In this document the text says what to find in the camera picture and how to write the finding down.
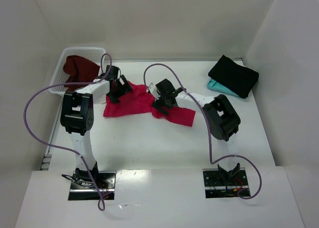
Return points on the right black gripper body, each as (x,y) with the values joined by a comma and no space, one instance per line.
(162,102)

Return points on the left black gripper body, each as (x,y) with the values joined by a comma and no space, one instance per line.
(120,89)

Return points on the pink t shirt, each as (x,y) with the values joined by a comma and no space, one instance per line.
(140,102)

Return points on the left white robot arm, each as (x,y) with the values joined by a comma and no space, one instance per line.
(77,117)

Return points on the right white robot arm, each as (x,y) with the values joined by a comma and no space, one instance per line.
(220,117)

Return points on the dark red t shirt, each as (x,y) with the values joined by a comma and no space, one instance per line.
(80,69)

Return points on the teal folded t shirt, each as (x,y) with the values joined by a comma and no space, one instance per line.
(216,86)

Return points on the white plastic basket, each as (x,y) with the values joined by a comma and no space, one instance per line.
(59,78)

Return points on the black folded t shirt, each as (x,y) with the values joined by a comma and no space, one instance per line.
(237,78)

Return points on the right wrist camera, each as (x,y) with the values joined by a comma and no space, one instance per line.
(153,90)

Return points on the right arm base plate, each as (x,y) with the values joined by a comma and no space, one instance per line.
(216,188)

